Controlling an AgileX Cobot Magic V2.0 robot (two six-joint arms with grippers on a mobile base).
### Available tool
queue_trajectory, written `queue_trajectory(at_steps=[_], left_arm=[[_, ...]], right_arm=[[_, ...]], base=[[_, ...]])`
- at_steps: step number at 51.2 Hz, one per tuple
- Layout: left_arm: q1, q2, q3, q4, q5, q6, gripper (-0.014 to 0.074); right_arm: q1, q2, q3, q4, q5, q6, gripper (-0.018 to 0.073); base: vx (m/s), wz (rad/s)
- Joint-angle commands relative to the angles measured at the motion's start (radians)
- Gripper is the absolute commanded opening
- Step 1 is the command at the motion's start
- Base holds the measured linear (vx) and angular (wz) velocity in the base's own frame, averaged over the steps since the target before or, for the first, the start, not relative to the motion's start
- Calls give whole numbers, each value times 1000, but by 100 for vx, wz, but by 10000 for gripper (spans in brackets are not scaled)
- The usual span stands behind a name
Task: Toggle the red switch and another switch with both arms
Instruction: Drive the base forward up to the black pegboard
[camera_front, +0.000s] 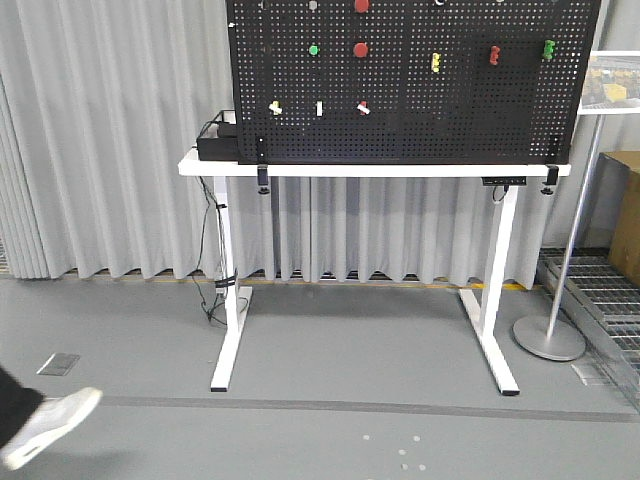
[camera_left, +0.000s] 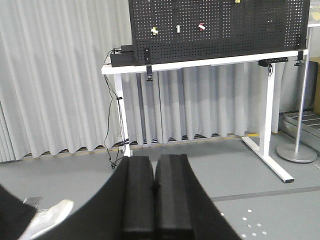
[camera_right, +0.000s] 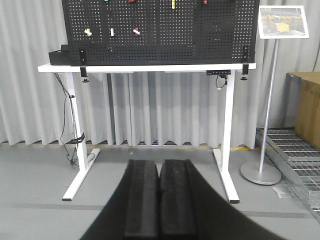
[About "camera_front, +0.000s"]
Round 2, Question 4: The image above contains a left black board clamp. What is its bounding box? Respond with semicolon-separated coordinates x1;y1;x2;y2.
256;137;270;195

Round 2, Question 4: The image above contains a black board clamp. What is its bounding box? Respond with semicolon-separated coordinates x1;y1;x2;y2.
540;135;560;196
256;137;270;195

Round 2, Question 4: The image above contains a black open tray box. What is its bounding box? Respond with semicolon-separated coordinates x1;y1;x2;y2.
196;109;240;162

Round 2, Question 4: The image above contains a black perforated pegboard panel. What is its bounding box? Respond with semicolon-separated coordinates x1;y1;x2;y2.
226;1;601;165

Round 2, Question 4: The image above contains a white standing desk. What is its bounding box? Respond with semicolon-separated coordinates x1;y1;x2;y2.
178;150;551;396

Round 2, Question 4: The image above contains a desk height control panel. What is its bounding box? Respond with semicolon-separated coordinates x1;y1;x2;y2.
481;176;527;187

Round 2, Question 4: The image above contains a lower red mushroom button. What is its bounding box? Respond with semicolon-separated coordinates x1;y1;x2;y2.
353;42;369;58

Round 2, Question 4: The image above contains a red mushroom button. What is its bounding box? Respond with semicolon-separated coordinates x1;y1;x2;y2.
353;42;369;58
354;0;370;13

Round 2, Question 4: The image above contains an upper red mushroom button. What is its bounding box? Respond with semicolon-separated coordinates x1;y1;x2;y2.
354;0;370;13

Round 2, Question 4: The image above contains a right black board clamp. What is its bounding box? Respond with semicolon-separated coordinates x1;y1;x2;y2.
540;135;560;196

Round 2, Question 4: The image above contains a grey pleated curtain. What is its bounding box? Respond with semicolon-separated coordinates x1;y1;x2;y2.
0;0;640;291

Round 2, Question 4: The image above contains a metal floor grate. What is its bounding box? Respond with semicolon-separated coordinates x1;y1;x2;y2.
534;248;639;408

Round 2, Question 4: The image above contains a floor outlet plate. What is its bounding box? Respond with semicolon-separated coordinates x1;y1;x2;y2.
36;352;80;376

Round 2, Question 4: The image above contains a cardboard box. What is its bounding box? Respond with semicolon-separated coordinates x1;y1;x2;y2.
601;151;639;286

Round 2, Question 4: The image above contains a white sneaker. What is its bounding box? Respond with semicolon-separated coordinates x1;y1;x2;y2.
1;387;103;470

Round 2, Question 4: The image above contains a black trouser leg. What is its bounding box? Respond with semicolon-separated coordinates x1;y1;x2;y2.
0;368;45;447

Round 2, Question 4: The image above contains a silver sign stand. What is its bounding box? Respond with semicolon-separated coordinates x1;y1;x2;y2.
512;49;640;363

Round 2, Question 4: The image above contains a black power cable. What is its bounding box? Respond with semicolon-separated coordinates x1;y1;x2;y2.
190;175;250;329

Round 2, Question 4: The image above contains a red toggle switch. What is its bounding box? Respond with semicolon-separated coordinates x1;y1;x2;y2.
357;101;370;115

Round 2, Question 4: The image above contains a yellow toggle switch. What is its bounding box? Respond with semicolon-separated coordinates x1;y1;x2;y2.
269;101;282;115

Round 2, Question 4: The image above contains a yellow handle switch right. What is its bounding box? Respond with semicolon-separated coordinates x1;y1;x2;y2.
431;52;442;73

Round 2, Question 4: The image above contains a red handle switch right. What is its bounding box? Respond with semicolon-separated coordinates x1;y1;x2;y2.
489;45;501;66

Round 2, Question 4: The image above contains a green handle switch right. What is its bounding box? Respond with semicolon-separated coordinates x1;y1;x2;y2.
542;39;556;60

